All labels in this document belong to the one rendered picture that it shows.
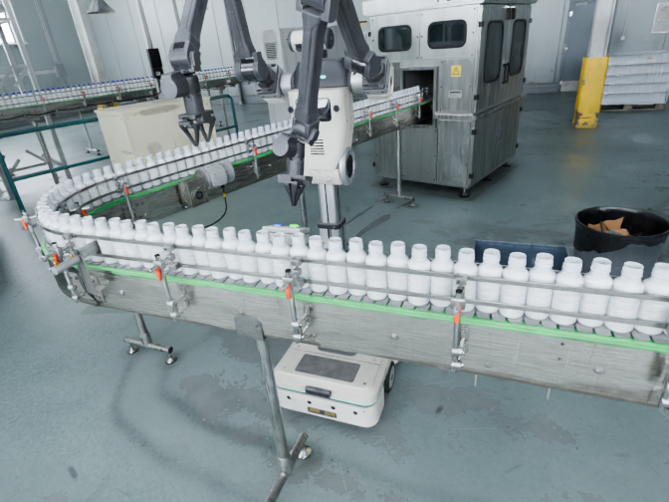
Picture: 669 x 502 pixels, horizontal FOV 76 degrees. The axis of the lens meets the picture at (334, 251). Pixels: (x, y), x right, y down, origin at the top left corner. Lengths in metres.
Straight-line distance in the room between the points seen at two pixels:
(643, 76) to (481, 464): 9.11
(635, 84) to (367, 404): 9.18
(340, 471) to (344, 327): 0.94
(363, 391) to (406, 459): 0.34
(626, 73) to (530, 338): 9.37
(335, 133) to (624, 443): 1.81
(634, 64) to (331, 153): 8.99
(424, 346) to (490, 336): 0.18
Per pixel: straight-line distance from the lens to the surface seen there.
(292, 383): 2.12
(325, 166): 1.75
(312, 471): 2.08
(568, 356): 1.20
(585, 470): 2.22
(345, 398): 2.04
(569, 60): 13.05
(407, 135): 5.03
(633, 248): 2.72
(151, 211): 2.62
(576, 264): 1.11
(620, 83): 10.36
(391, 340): 1.24
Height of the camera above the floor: 1.66
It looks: 26 degrees down
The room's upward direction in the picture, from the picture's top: 5 degrees counter-clockwise
